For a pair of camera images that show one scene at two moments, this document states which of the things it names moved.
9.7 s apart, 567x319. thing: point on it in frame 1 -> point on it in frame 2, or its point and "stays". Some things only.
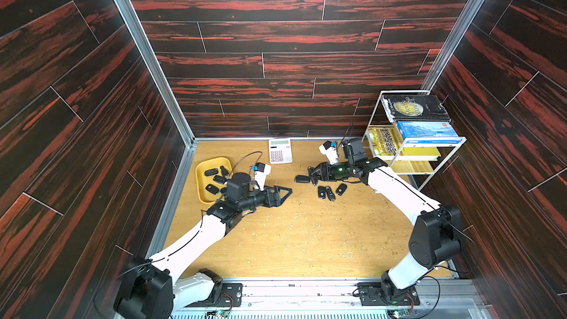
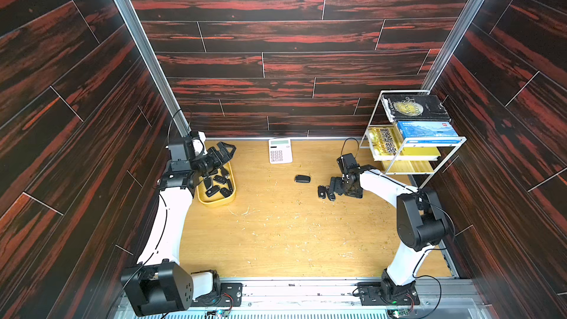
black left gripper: (275, 201) -> (215, 159)
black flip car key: (219, 179) stays
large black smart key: (301, 179) stays
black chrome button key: (330, 193) stays
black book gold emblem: (414, 108) stays
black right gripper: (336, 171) -> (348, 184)
